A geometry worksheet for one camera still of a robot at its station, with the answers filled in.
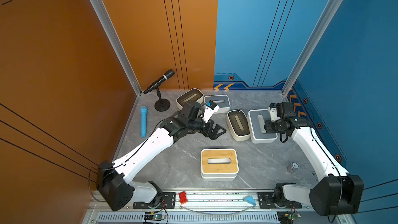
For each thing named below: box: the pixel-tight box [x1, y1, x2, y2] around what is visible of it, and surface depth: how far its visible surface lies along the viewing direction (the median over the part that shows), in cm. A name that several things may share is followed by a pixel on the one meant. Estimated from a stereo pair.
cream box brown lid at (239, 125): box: [225, 109, 251, 142], surface depth 96 cm
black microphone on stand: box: [143, 68, 176, 112], surface depth 97 cm
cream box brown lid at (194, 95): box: [175, 88, 205, 110], surface depth 111 cm
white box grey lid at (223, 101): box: [203, 94, 231, 114], surface depth 110 cm
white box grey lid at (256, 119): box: [247, 108, 278, 144], surface depth 83 cm
